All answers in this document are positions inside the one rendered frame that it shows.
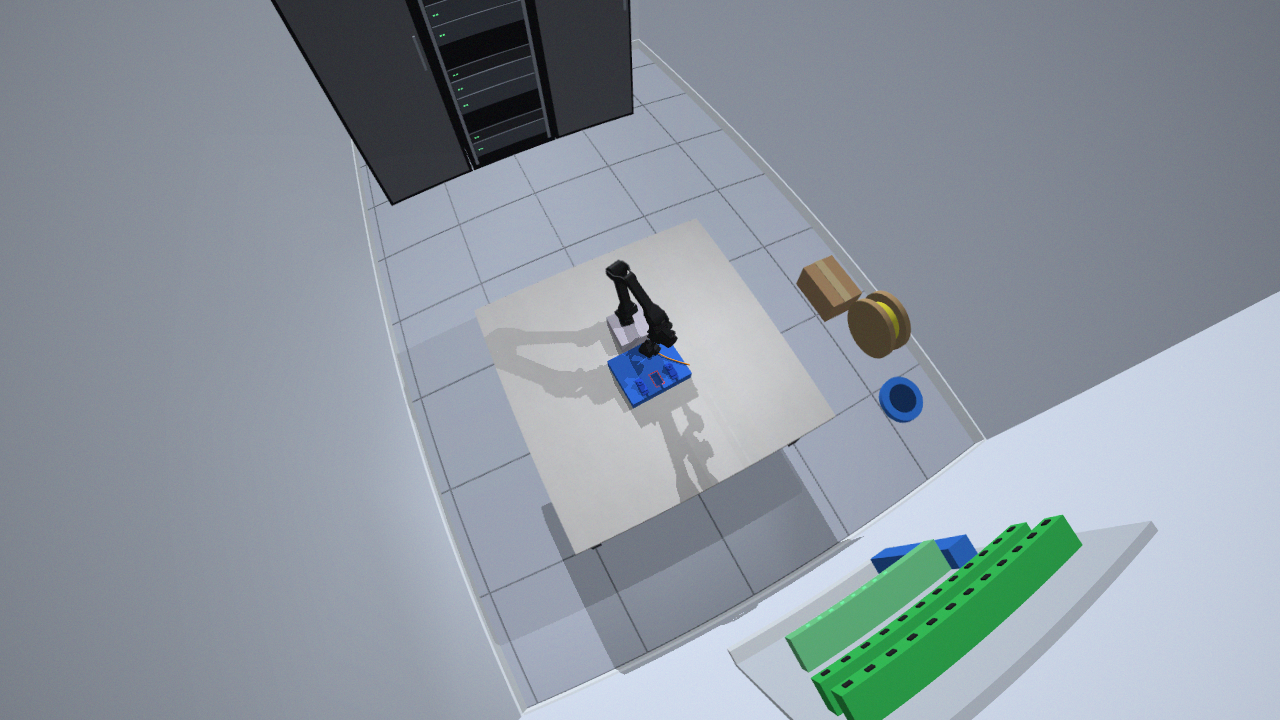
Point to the blue flat platform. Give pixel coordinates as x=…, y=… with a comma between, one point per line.
x=642, y=378

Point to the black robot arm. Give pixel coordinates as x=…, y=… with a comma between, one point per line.
x=652, y=312

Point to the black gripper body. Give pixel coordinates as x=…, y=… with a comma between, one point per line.
x=647, y=349

